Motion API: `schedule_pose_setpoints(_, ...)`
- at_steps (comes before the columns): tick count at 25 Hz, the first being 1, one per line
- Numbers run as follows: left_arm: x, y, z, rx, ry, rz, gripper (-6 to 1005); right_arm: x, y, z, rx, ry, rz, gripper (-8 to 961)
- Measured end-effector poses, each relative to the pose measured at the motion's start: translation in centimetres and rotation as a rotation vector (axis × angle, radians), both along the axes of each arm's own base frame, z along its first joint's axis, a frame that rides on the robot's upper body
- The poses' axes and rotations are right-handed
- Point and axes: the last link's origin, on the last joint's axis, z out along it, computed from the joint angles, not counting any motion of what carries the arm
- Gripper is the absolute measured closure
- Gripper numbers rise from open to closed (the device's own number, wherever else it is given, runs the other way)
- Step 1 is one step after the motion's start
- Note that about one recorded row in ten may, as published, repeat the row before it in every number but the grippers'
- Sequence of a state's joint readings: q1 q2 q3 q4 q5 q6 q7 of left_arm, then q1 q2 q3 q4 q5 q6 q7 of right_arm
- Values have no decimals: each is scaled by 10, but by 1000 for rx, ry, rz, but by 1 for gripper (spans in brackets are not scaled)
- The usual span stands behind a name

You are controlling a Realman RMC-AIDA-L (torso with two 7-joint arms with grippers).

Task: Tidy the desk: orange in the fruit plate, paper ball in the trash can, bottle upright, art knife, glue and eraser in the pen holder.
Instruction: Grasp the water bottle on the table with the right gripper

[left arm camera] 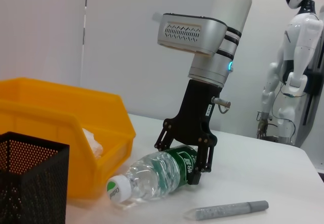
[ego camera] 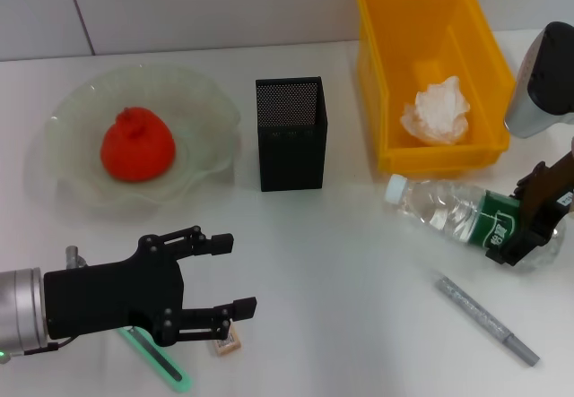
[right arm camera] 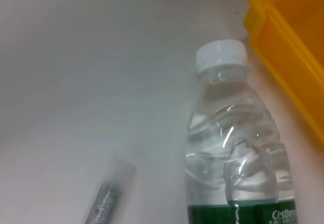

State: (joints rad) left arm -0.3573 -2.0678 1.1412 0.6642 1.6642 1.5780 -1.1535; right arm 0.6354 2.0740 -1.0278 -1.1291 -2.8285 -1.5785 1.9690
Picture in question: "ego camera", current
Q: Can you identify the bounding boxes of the black mesh pen holder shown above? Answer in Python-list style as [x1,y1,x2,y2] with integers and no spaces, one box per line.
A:
[255,75,329,193]

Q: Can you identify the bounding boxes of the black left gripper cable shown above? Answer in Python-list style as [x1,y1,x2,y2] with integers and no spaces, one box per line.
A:
[8,336,75,358]

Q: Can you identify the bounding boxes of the translucent glass fruit plate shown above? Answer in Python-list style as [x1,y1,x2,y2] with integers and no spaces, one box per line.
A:
[24,62,244,222]

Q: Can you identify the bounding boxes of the clear green-label water bottle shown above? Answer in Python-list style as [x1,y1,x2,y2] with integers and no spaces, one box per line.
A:
[383,173,566,272]

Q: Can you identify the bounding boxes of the yellow plastic bin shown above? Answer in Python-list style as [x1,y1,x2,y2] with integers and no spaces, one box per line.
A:
[355,0,517,177]

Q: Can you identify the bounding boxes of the beige eraser with barcode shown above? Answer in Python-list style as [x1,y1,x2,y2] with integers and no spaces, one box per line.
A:
[213,328,243,357]

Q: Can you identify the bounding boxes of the grey glitter pen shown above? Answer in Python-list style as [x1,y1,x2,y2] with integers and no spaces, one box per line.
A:
[432,277,541,366]

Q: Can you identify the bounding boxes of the white paper ball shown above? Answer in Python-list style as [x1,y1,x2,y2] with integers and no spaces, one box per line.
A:
[398,75,472,146]

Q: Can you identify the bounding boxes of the orange fruit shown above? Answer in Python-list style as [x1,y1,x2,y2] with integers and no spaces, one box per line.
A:
[99,106,177,184]

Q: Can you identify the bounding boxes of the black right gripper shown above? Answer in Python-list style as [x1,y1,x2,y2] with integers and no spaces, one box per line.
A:
[486,148,574,267]

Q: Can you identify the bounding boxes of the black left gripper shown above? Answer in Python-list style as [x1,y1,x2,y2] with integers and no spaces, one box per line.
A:
[43,224,258,347]

